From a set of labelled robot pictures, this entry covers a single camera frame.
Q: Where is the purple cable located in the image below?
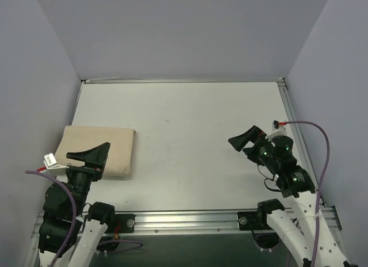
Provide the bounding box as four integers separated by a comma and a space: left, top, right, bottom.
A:
25, 170, 144, 259
286, 120, 331, 267

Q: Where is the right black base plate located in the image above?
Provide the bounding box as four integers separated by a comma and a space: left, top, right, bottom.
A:
237, 211, 269, 231

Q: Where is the aluminium front rail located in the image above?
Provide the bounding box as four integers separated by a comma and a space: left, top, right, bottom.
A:
30, 205, 343, 239

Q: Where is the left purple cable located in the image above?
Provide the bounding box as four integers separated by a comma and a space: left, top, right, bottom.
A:
25, 170, 144, 259

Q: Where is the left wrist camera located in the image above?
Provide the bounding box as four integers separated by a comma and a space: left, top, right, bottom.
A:
43, 153, 67, 177

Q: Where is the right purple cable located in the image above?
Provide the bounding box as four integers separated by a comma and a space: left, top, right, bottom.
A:
286, 120, 331, 267

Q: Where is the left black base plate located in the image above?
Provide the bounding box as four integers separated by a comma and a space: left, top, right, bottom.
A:
109, 213, 136, 233

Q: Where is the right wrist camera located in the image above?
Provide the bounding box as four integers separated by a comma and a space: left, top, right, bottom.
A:
266, 120, 288, 141

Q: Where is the beige cloth wrap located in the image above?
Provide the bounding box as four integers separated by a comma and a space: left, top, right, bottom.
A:
55, 126, 136, 179

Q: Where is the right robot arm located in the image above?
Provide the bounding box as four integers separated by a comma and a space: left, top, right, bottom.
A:
228, 121, 352, 266

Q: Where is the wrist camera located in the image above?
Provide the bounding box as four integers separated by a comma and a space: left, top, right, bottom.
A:
43, 153, 67, 177
266, 120, 288, 141

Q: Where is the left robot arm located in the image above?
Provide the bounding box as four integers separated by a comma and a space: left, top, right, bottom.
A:
38, 142, 116, 266

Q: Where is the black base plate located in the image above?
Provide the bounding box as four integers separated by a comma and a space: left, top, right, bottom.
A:
237, 211, 269, 231
109, 213, 136, 233

